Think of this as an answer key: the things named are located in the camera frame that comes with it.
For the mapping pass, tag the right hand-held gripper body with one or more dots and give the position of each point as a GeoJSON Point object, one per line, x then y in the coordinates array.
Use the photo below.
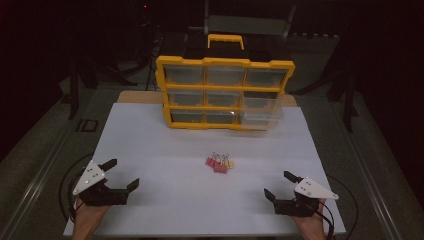
{"type": "Point", "coordinates": [300, 205]}

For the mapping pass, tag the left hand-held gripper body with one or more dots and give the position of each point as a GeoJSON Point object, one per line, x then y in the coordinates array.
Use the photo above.
{"type": "Point", "coordinates": [100, 195]}

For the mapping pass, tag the clear plastic drawer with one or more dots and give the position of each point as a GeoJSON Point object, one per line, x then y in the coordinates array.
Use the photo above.
{"type": "Point", "coordinates": [261, 115]}

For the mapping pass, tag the person's right hand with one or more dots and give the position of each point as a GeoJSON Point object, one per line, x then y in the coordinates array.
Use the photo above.
{"type": "Point", "coordinates": [311, 223]}

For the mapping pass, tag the person's left hand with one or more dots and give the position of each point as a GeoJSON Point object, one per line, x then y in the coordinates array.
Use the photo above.
{"type": "Point", "coordinates": [88, 216]}

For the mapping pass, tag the white board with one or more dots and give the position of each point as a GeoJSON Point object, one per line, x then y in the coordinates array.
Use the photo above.
{"type": "Point", "coordinates": [186, 193]}

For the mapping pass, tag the black stand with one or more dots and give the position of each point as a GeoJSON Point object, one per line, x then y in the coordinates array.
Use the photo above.
{"type": "Point", "coordinates": [348, 100]}
{"type": "Point", "coordinates": [75, 86]}

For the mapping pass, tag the set of small transparent bins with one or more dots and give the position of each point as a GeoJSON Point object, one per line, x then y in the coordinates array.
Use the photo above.
{"type": "Point", "coordinates": [203, 96]}

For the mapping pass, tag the yellow black organizer cabinet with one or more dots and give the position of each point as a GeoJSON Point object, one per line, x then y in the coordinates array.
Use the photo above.
{"type": "Point", "coordinates": [186, 61]}

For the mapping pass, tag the grey metal chair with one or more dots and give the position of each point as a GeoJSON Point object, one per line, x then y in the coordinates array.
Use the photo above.
{"type": "Point", "coordinates": [246, 23]}

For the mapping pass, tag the metal floor rail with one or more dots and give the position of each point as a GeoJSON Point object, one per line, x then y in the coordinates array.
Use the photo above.
{"type": "Point", "coordinates": [373, 186]}
{"type": "Point", "coordinates": [30, 196]}

